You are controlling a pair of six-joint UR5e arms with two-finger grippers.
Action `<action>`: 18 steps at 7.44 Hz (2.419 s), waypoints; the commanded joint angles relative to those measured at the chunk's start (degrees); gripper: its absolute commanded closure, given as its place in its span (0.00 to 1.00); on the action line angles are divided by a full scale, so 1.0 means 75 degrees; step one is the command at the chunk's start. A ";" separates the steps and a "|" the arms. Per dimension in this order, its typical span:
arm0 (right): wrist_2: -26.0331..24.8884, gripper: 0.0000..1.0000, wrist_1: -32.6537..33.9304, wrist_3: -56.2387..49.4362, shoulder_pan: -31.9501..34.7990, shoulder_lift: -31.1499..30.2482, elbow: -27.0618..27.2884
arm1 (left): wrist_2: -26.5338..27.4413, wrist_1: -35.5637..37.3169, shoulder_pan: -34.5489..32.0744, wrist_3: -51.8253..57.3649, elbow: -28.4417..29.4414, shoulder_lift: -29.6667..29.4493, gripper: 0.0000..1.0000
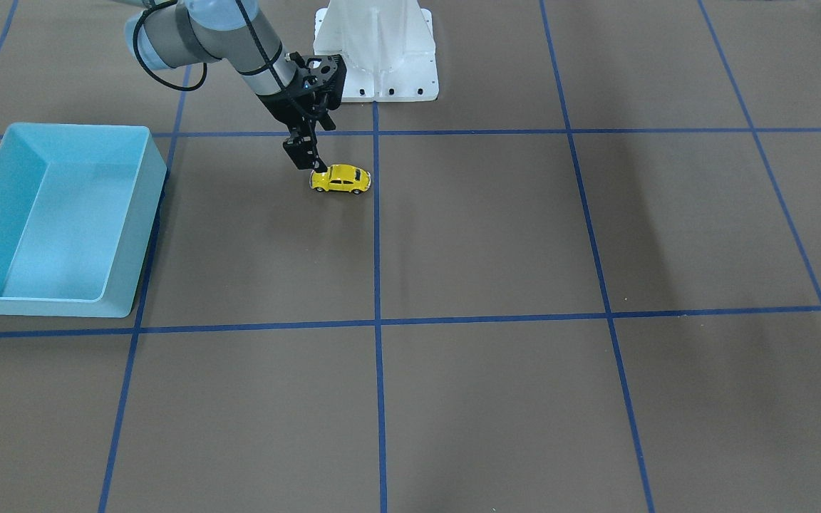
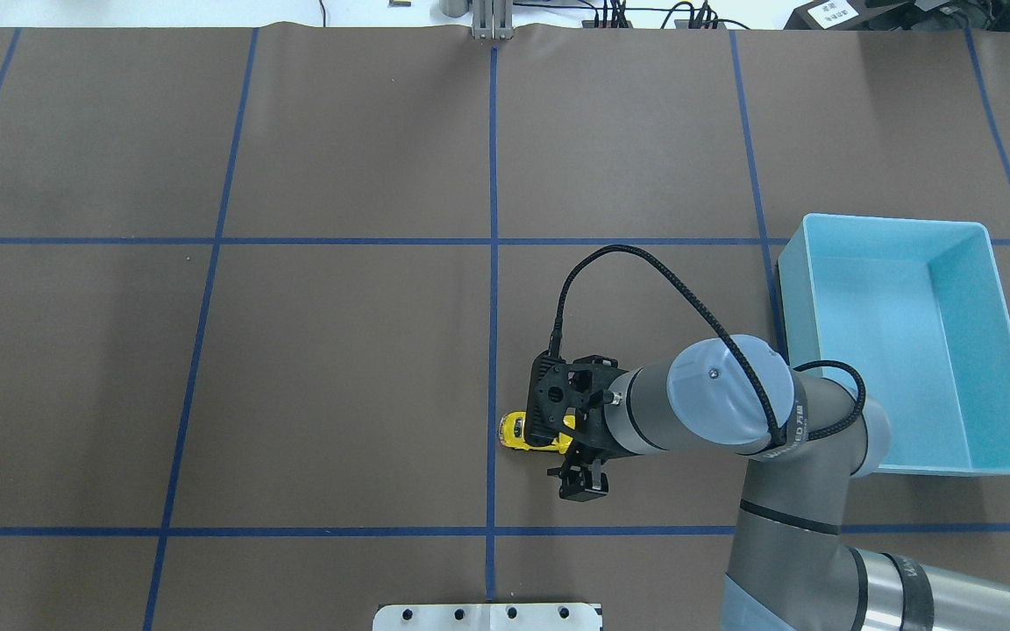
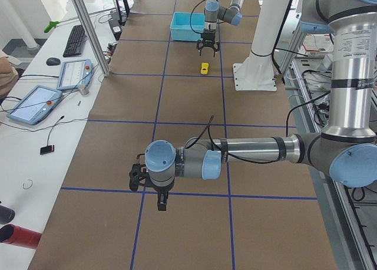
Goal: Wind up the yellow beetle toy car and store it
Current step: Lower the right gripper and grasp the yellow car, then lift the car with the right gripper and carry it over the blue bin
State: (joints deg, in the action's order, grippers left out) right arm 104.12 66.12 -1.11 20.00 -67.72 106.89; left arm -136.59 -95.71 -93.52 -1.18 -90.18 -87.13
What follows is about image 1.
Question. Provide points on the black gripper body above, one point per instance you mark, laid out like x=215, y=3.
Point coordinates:
x=280, y=107

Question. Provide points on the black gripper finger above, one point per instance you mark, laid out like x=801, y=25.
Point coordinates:
x=317, y=165
x=301, y=148

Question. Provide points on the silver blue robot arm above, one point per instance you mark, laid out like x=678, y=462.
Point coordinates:
x=174, y=34

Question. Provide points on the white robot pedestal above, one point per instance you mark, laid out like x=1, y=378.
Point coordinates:
x=388, y=46

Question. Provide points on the light blue plastic bin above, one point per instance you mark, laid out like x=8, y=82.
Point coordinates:
x=77, y=205

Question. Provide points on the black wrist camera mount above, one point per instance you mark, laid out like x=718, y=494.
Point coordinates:
x=320, y=82

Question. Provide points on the yellow beetle toy car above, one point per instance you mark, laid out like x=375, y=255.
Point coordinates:
x=341, y=178

